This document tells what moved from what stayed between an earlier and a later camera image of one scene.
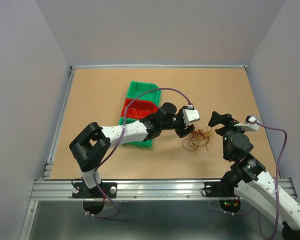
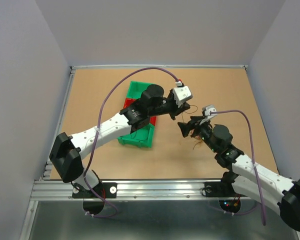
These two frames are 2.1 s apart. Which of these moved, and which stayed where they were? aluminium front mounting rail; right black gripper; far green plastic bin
Moved: right black gripper
Stayed: aluminium front mounting rail; far green plastic bin
